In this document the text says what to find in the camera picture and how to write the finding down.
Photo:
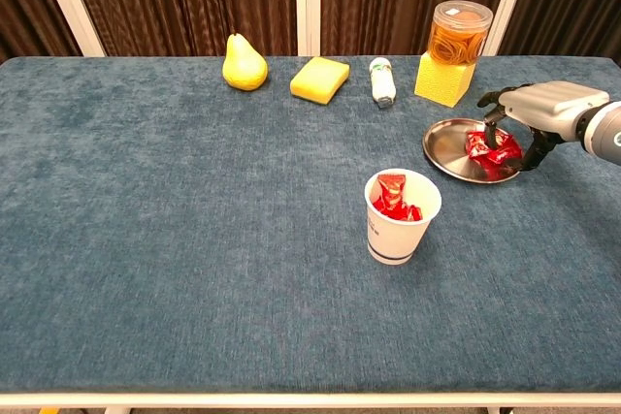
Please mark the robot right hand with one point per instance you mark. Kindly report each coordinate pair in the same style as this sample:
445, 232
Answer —
548, 106

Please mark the red candy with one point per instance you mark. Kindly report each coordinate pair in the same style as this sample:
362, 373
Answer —
381, 205
500, 161
390, 188
476, 142
399, 213
508, 143
415, 213

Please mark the yellow perforated block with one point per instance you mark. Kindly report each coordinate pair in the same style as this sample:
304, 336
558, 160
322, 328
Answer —
444, 84

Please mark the round metal plate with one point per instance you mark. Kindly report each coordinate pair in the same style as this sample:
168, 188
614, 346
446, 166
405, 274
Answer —
446, 142

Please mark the clear jar of rubber bands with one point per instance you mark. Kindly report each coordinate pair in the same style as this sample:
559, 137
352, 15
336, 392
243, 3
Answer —
458, 41

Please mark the small white bottle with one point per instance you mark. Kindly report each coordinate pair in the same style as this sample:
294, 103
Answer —
382, 84

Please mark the white paper cup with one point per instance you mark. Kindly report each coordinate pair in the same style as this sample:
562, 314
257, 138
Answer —
402, 239

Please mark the yellow sponge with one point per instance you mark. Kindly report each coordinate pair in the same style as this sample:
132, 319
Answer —
317, 79

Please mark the yellow pear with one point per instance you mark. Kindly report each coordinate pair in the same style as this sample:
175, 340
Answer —
245, 70

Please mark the blue table cloth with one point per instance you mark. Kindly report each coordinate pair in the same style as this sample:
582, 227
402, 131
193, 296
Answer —
194, 239

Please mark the yellow floor tape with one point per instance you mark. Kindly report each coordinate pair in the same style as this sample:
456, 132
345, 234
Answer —
48, 411

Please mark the white table frame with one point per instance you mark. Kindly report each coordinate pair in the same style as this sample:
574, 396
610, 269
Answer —
310, 400

